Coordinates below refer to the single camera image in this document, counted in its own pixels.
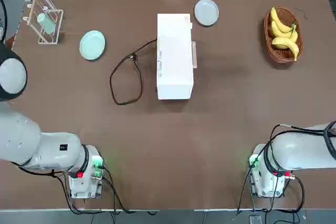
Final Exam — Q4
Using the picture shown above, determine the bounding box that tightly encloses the cup drying rack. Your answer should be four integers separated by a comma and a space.
26, 0, 65, 45

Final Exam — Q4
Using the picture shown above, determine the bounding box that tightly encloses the thin dark twig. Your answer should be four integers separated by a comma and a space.
293, 7, 308, 20

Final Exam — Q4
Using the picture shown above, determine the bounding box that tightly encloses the grey round plate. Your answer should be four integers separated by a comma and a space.
194, 0, 220, 27

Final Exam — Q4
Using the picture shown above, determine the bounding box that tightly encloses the white toaster oven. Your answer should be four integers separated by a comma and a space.
156, 13, 197, 101

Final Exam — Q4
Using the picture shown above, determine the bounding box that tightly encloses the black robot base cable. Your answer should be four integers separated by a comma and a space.
236, 173, 306, 216
101, 165, 160, 214

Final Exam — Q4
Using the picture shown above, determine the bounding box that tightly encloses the pale green round plate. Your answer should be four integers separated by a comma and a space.
79, 30, 107, 61

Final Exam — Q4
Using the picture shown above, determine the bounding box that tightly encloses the dark brown oven power cable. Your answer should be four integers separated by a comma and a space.
109, 39, 158, 105

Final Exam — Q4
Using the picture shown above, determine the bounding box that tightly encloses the brown wicker basket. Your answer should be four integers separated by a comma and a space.
264, 5, 304, 64

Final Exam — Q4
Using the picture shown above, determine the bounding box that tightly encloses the pale green cup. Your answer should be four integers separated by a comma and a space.
36, 13, 57, 35

